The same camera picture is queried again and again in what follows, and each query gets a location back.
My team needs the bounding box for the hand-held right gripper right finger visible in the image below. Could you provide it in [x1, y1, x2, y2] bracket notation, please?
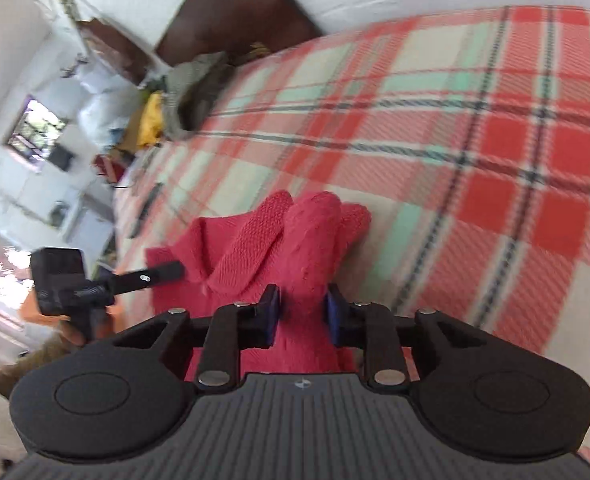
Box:
[325, 284, 486, 392]

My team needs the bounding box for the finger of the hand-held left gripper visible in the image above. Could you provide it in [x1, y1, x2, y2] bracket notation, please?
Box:
[111, 260, 186, 296]

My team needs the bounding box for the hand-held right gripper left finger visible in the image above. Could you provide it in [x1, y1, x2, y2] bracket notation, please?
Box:
[112, 284, 280, 392]

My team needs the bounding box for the red knitted sweater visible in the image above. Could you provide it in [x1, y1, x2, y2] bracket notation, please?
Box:
[145, 190, 373, 376]

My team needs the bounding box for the person's left forearm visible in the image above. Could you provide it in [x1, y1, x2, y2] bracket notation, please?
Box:
[0, 335, 76, 397]

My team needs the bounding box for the person's left hand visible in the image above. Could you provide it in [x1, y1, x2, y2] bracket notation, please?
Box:
[59, 316, 88, 348]

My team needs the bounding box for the black flat object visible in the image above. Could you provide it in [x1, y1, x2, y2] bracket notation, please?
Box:
[130, 182, 164, 239]

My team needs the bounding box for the red object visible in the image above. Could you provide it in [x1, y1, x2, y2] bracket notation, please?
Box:
[94, 152, 126, 184]

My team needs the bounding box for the window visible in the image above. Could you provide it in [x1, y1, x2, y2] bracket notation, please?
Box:
[5, 95, 70, 174]

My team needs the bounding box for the yellow cloth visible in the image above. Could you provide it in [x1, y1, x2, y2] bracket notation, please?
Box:
[137, 91, 168, 150]

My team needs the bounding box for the white plastic bag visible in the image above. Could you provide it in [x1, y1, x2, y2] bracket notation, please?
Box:
[77, 67, 146, 144]

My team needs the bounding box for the olive grey garment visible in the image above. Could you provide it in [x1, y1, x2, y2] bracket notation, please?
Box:
[162, 51, 236, 142]

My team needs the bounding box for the plaid bed sheet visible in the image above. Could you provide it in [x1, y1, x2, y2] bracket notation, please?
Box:
[112, 5, 590, 480]

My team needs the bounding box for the brown paper bag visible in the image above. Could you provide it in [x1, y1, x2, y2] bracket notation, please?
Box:
[77, 17, 148, 86]

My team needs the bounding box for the brown headboard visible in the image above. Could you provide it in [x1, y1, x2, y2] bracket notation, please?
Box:
[155, 0, 326, 68]

